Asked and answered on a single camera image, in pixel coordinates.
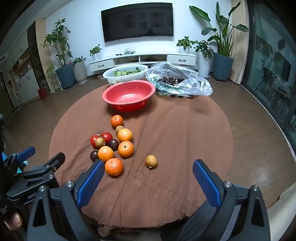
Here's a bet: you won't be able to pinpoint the pile of dark cherries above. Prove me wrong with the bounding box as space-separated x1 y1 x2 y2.
157 76 185 86

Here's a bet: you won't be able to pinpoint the small potted plant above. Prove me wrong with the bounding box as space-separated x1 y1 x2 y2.
89 44 103 61
176 36 196 54

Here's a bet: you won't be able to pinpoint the red plastic basin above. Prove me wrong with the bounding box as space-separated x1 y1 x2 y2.
102 80 156 112

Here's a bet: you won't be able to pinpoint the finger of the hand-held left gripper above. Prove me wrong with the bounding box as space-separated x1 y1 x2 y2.
22 152 66 186
1 146 36 171

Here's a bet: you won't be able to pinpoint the dark reddish orange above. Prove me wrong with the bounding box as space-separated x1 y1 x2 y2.
110 115 124 128

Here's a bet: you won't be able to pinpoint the tall potted tree plant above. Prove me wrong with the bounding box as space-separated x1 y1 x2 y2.
40 19 76 90

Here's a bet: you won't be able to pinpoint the bundle of cables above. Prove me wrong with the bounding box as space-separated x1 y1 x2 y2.
116 49 137 56

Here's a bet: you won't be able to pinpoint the brown tablecloth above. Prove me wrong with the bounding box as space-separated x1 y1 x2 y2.
48 79 234 237

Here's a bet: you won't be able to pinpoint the cream cushioned seat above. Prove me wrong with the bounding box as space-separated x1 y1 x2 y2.
266 183 296 217

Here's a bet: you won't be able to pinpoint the white television cabinet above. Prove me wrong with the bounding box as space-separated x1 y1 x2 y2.
88 51 198 72

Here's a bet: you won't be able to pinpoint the green leafy vegetables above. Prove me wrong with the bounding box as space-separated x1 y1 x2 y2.
113 67 142 77

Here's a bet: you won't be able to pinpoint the plant in tall white pot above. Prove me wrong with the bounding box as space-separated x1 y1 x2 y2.
193 40 214 78

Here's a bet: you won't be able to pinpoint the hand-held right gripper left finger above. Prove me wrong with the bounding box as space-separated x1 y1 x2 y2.
26 159 105 241

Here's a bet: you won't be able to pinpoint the glass sliding door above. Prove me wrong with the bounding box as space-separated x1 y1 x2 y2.
240 0 296 144

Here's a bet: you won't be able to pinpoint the wall-mounted black television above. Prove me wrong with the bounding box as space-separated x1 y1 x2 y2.
101 3 174 43

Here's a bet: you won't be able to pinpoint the large broad-leaf potted plant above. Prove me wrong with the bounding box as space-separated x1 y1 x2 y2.
189 1 250 81

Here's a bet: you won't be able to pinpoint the white plastic basin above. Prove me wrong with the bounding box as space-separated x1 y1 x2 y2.
103 64 148 85

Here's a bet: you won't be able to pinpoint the plant in white ribbed pot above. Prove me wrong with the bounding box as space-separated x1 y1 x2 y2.
71 57 89 84

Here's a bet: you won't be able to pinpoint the clear plastic bag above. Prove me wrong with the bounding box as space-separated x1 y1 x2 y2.
145 61 213 97

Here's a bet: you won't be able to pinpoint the white wall cabinet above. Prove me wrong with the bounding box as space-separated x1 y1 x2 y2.
0 23 47 109

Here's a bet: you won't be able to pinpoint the spider plant on white stand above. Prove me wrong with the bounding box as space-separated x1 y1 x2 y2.
46 61 62 93

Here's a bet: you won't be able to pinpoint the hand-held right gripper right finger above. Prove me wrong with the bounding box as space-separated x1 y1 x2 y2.
193 159 271 241

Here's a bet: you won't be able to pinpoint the red waste bin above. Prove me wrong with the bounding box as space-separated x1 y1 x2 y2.
37 86 48 100

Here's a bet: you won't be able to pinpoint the beige curtain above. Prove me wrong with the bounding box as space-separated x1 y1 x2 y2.
228 0 250 85

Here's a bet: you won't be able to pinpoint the grey mesh chair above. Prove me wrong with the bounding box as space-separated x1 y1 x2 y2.
179 200 242 241

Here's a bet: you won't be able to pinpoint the person's left hand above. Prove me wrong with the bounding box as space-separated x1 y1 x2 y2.
3 210 23 232

